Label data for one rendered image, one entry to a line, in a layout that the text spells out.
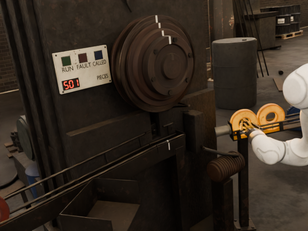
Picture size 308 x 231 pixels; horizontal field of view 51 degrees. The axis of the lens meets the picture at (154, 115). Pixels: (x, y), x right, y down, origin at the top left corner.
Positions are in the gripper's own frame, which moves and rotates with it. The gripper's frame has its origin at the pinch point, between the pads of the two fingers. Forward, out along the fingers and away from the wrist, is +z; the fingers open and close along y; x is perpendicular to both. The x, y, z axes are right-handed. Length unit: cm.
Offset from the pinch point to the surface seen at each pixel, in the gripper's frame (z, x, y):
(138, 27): -17, 61, -54
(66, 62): -25, 50, -87
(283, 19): 898, -88, 413
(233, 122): -1.3, 0.8, -6.2
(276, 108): -0.8, 6.0, 18.3
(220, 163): -14.1, -17.7, -17.3
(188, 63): -13, 41, -32
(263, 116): -1.1, 2.5, 10.7
